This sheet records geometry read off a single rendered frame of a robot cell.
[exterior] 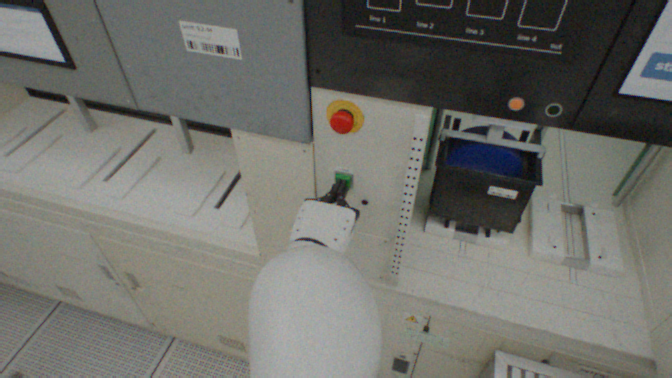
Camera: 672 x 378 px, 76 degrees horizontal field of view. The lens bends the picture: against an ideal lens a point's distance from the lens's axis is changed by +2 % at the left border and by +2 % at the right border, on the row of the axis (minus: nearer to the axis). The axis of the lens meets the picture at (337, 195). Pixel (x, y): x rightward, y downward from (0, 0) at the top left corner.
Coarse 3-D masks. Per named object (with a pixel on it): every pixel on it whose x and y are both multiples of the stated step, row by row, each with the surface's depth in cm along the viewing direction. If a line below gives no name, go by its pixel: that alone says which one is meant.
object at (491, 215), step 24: (456, 120) 111; (480, 120) 94; (504, 120) 94; (504, 144) 100; (528, 144) 100; (456, 168) 98; (528, 168) 104; (432, 192) 110; (456, 192) 103; (480, 192) 101; (504, 192) 98; (528, 192) 96; (456, 216) 108; (480, 216) 106; (504, 216) 104
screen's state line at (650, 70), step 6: (654, 54) 51; (660, 54) 51; (666, 54) 51; (648, 60) 52; (654, 60) 52; (660, 60) 52; (666, 60) 51; (648, 66) 52; (654, 66) 52; (660, 66) 52; (666, 66) 52; (642, 72) 53; (648, 72) 53; (654, 72) 53; (660, 72) 52; (666, 72) 52; (654, 78) 53; (660, 78) 53; (666, 78) 53
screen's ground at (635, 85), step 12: (660, 24) 49; (660, 36) 50; (648, 48) 51; (660, 48) 51; (636, 72) 53; (624, 84) 55; (636, 84) 54; (648, 84) 54; (660, 84) 53; (648, 96) 55; (660, 96) 54
